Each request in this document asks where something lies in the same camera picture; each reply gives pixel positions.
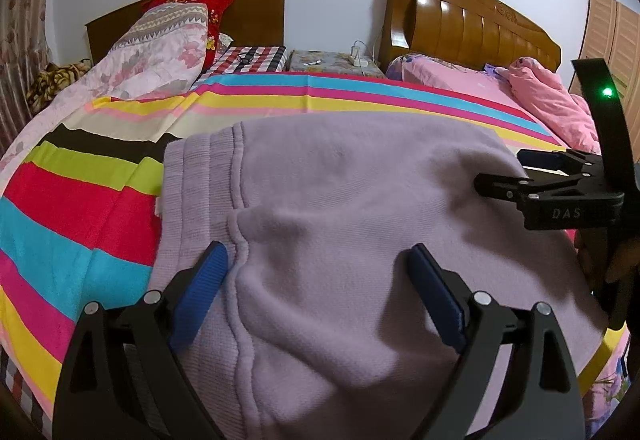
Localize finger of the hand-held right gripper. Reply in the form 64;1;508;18
517;148;604;174
473;170;602;203

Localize carved wooden headboard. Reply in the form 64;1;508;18
376;0;564;84

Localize pink floral quilt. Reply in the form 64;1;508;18
0;1;212;193

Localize red floral pillow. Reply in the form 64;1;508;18
139;0;239;72

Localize white power strip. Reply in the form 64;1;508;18
349;40;372;68

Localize person's right hand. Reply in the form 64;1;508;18
574;236;640;292

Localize striped curtain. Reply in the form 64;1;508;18
0;0;57;157

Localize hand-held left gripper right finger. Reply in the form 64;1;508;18
405;242;586;440

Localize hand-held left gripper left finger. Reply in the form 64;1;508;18
52;240;230;440

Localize crumpled pink quilt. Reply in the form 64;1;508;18
499;56;602;154

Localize plaid bed sheet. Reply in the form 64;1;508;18
0;44;289;439

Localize purple floral pillow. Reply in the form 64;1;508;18
384;53;427;82

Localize dark wooden headboard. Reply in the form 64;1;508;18
84;0;290;64

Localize pink bed sheet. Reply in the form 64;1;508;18
399;54;577;142

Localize rainbow striped blanket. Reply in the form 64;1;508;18
0;70;632;417

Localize lilac knitted sweater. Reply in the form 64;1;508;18
149;111;614;440

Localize leopard print cloth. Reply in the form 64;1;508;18
24;61;94;115

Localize bedside table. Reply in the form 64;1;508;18
285;49;387;79

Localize light wooden wardrobe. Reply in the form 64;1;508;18
581;0;640;107

